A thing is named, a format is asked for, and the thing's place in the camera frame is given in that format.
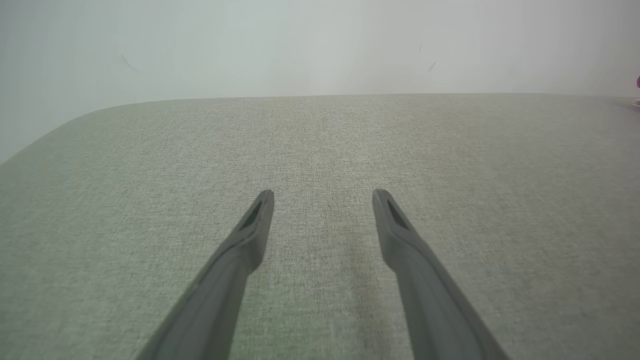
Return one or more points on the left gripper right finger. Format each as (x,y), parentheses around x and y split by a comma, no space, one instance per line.
(435,305)

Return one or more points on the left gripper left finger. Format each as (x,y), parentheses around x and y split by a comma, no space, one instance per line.
(220,300)

